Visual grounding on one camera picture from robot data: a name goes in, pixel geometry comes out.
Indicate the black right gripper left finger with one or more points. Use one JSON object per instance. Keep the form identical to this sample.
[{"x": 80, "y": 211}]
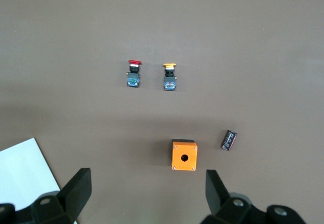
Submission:
[{"x": 73, "y": 196}]

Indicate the white drawer cabinet grey frame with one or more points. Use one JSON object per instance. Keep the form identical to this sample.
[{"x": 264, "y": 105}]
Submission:
[{"x": 20, "y": 170}]

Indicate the red mushroom push button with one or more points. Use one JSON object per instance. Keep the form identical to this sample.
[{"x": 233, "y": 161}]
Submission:
[{"x": 133, "y": 78}]

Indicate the orange button enclosure box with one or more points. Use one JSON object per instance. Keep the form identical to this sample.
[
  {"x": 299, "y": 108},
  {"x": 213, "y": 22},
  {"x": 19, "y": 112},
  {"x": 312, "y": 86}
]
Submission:
[{"x": 177, "y": 159}]

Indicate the yellow mushroom push button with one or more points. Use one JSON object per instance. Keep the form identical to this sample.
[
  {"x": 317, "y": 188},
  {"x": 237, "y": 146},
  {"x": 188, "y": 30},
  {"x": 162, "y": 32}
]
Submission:
[{"x": 170, "y": 82}]

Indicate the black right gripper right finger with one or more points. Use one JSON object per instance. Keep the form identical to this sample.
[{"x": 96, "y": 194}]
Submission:
[{"x": 217, "y": 196}]

